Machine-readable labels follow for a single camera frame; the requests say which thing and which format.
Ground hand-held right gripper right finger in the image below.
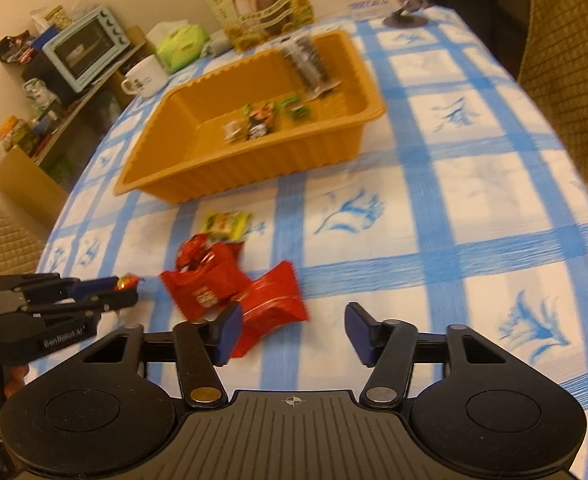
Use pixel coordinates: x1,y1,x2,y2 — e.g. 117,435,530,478
344,302,509,407

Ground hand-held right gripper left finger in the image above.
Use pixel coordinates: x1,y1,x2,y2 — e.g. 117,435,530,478
81,304,245,407

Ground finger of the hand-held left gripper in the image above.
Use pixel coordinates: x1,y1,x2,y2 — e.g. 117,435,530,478
71,276,124,296
76,289,140,317

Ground small red candy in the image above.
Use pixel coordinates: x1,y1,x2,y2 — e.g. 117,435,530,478
115,272,144,293

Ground red snack packet white print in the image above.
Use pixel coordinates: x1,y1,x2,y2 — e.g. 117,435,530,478
160,241,252,321

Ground plain red snack packet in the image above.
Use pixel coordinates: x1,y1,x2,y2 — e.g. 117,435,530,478
231,260,309,358

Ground red crinkled candy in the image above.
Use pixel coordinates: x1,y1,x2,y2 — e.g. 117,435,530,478
175,234,219,273

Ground yellow green candy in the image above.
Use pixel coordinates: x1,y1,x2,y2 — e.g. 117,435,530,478
201,210,252,241

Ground orange plastic tray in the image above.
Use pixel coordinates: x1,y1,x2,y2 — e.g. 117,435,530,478
112,29,387,205

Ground dark long snack packet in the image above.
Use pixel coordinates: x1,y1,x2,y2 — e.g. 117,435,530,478
244,101,279,140

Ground small green candy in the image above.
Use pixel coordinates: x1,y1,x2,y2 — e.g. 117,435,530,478
280,96,311,120

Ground clear black snack packet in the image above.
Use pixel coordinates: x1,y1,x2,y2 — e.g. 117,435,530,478
280,34,342,103

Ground quilted beige chair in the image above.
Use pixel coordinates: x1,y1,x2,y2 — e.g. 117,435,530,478
516,0,588,196
0,192,47,291

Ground cardboard box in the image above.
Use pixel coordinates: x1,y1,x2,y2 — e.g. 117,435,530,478
0,145,69,216

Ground blue checked tablecloth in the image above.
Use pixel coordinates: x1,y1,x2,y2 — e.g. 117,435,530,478
36,5,588,480

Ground plastic jar with sweets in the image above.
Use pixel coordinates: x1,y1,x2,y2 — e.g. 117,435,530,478
0,115,39,153

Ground wooden shelf cabinet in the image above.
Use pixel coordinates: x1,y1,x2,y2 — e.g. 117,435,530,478
0,25,157,216

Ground white mug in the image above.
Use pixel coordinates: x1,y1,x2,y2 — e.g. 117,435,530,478
120,55,171,97

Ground light blue toaster oven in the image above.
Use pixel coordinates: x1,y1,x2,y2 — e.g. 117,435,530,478
42,5,132,93

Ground green tissue pack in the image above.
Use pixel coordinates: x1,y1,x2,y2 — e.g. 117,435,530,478
146,20,211,73

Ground dark snack bag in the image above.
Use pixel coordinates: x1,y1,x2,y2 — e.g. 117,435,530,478
0,30,37,63

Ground grey crumpled cloth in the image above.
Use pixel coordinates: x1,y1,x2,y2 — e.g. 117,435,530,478
201,32,235,57

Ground clear nut jar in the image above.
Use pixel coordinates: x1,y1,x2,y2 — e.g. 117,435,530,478
44,5,74,31

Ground grey phone stand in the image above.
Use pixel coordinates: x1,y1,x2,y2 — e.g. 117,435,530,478
381,0,431,28

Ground large sunflower seed bag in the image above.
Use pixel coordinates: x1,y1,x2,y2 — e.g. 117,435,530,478
183,0,317,51

